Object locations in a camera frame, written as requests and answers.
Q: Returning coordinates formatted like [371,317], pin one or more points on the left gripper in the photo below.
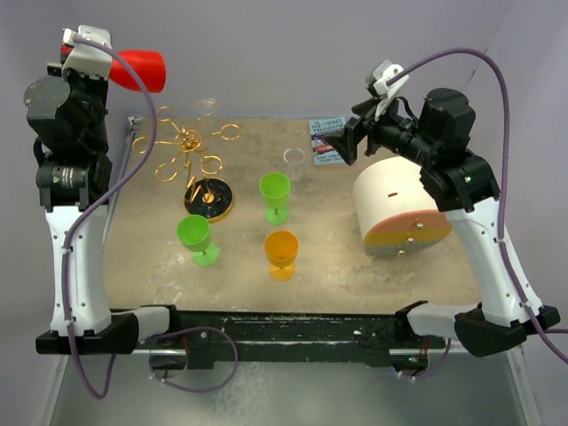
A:
[99,84]

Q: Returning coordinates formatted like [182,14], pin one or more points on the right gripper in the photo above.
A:
[348,142]

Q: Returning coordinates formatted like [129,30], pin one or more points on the red wine glass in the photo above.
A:
[150,67]

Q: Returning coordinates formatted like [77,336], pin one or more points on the white round drawer box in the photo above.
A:
[396,215]

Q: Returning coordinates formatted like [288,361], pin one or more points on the green wine glass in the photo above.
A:
[275,189]
[194,233]

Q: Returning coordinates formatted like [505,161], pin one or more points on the clear wine glass front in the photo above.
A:
[207,107]

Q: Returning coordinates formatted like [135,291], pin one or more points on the clear wine glass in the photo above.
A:
[207,107]
[294,164]

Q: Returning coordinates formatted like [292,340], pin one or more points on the orange wine glass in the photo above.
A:
[281,249]

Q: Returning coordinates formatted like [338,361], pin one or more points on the gold wine glass rack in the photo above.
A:
[206,194]

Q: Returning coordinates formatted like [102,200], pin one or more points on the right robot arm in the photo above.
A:
[466,191]

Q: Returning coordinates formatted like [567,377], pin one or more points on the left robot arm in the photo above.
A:
[66,109]

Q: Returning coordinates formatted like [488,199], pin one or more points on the clear wine glass back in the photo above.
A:
[294,164]

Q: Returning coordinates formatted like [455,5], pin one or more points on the blue treehouse book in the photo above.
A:
[322,152]

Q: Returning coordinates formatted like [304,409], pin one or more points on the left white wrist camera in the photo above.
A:
[85,59]

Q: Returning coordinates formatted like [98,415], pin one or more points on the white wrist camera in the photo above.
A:
[384,84]
[85,59]

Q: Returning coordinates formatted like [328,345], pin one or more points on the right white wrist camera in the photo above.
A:
[384,84]

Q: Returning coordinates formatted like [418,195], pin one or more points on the black base frame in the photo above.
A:
[375,340]

